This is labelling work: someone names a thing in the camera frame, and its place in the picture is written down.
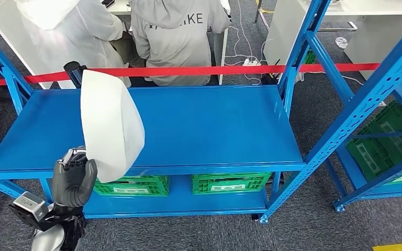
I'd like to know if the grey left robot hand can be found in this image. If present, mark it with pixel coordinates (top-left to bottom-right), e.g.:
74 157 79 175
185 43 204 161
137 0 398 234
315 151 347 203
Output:
51 147 98 208

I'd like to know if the white plastic shell part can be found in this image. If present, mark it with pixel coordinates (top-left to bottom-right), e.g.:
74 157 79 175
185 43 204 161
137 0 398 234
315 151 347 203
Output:
80 70 146 184

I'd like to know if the green plastic crate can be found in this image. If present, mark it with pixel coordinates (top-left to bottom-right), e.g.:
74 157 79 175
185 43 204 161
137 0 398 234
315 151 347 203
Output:
191 172 272 196
345 100 402 184
93 175 171 197
303 49 317 65

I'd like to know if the person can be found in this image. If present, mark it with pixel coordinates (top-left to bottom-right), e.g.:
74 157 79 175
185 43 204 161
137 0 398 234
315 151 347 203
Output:
14 0 132 88
130 0 231 87

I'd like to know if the red barrier tape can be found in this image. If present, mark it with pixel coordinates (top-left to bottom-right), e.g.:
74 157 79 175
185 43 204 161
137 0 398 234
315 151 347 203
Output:
0 62 402 87

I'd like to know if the black handheld radio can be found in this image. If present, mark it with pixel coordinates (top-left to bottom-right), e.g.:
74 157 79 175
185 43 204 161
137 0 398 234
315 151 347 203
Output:
260 59 282 86

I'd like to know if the white table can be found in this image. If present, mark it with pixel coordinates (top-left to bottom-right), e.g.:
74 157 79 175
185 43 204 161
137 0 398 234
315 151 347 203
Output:
263 0 402 82

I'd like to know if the black barrier post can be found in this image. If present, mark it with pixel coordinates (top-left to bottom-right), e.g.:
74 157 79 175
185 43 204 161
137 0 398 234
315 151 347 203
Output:
63 61 88 89

